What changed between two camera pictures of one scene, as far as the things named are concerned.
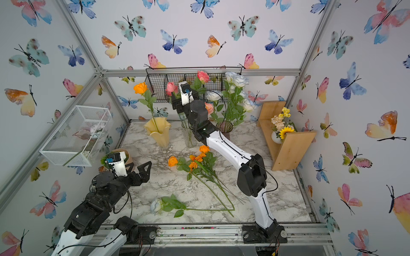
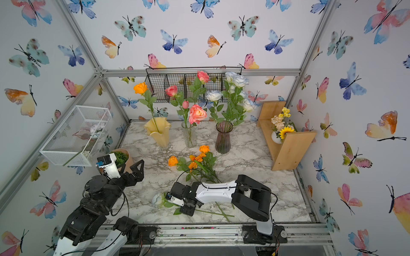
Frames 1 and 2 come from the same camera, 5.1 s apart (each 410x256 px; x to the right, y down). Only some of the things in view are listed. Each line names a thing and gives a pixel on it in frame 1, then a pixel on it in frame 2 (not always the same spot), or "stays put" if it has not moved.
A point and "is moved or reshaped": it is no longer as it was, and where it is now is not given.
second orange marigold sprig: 192,165 stays put
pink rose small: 172,89 is moved or reshaped
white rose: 233,113 stays put
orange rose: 141,88 stays put
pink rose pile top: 209,108 is moved or reshaped
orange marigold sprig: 199,158 stays put
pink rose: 202,78 stays put
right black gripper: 178,103 → 187,212
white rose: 214,95 stays put
